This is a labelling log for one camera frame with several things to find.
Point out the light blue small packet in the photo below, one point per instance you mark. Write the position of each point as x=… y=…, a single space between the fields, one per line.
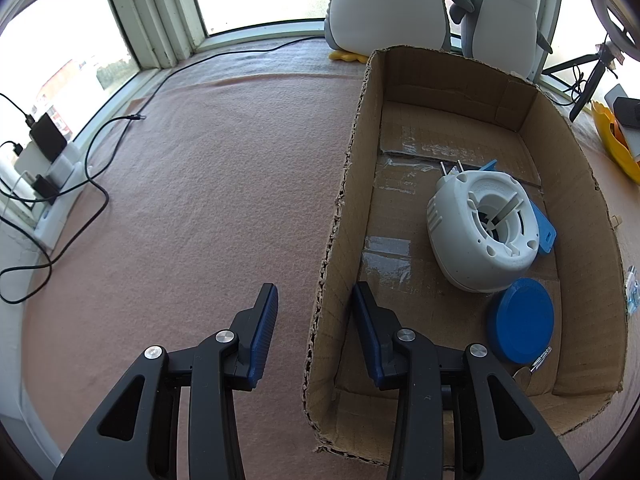
x=632 y=295

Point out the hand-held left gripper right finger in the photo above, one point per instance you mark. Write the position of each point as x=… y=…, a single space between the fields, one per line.
x=365 y=330

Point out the white power strip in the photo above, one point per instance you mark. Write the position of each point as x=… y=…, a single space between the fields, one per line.
x=65 y=170

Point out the grey white penguin plush toy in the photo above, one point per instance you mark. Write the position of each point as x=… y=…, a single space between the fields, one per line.
x=385 y=5
x=500 y=25

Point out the brown cardboard box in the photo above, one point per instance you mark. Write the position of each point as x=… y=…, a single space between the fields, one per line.
x=450 y=110

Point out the white window frame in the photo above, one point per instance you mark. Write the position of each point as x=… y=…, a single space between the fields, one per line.
x=150 y=20

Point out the white round plug-in device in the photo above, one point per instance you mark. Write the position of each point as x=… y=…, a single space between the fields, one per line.
x=460 y=250

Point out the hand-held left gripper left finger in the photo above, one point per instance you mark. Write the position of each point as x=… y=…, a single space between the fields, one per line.
x=262 y=330

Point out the blue round plastic disc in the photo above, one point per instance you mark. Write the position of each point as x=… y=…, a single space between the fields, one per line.
x=520 y=320

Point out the black charger plug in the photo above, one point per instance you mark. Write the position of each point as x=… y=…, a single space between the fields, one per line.
x=45 y=187

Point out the black tripod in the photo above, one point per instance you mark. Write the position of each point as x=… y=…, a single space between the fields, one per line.
x=587 y=90

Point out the yellow leaf-shaped tray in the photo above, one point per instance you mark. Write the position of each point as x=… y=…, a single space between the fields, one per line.
x=607 y=135

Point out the blue plastic phone stand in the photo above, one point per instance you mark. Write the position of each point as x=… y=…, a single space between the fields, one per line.
x=545 y=230

